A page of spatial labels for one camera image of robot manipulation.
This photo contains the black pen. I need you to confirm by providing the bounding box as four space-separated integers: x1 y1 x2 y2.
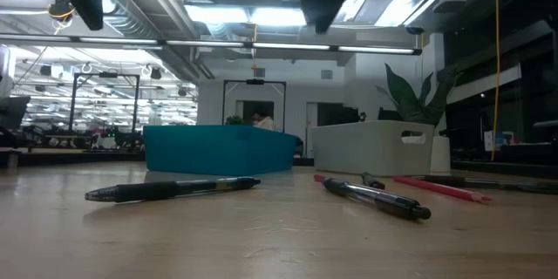
360 171 387 191
321 176 432 221
85 176 262 204
413 174 558 196

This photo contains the white ceiling fixture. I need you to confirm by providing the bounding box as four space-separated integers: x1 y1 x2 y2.
431 0 468 14

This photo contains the long ceiling light bar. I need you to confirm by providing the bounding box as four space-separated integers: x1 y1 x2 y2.
0 32 423 57

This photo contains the green snake plant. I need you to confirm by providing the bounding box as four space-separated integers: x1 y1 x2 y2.
375 62 464 128

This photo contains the dark monitor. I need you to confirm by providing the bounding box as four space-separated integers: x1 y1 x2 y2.
0 95 31 132

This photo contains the person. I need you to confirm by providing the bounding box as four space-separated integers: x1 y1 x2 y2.
251 111 277 133

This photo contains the white plastic bin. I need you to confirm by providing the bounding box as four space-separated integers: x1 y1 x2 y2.
310 119 436 178

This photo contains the blue plastic bin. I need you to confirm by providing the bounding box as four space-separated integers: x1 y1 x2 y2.
142 124 299 177

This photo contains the white plant pot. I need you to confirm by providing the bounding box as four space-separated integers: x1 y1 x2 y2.
430 135 453 174

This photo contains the white sign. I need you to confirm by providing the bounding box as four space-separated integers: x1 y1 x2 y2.
482 130 497 153

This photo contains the black yellow cable reel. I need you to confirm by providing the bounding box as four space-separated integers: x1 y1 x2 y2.
46 0 78 24

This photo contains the corrugated silver air duct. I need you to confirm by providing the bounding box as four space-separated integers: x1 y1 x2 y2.
99 0 159 39

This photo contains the thin yellow hanging cord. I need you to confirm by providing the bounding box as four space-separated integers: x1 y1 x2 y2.
251 24 259 71

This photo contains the black gantry frame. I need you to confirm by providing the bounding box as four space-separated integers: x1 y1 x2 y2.
68 71 141 133
221 78 288 134

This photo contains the black aluminium table frame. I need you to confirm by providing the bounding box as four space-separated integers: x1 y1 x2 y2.
0 146 558 180

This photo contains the yellow cable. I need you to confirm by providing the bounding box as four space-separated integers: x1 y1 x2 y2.
491 0 501 162

